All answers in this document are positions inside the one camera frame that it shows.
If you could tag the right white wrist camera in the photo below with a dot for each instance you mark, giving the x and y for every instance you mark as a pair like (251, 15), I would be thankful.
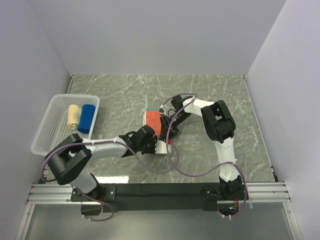
(163, 111)

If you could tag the rolled blue towel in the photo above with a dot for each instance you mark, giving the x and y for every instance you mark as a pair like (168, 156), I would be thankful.
(86, 118)

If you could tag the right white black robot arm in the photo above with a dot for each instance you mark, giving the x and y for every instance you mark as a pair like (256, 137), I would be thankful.
(220, 128)

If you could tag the aluminium rail frame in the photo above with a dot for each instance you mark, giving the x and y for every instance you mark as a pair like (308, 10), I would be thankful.
(144, 91)

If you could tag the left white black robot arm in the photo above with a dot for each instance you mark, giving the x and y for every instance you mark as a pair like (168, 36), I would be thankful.
(68, 160)

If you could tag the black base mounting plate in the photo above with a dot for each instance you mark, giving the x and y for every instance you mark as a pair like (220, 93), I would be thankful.
(168, 196)

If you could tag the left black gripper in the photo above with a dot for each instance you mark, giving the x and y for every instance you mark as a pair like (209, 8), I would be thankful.
(153, 150)

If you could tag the brown orange bear towel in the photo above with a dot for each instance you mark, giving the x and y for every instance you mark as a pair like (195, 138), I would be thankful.
(152, 118)

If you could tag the white plastic basket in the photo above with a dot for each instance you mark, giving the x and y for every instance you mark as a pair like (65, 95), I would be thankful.
(53, 128)

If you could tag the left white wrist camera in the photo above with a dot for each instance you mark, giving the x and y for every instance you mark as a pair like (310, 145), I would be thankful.
(162, 148)

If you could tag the rolled beige towel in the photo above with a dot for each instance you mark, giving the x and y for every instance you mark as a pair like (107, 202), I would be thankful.
(73, 116)

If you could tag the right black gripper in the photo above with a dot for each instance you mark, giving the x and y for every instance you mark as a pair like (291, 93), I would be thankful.
(165, 121)

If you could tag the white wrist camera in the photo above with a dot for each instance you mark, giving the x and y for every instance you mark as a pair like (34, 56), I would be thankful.
(162, 148)
(163, 111)

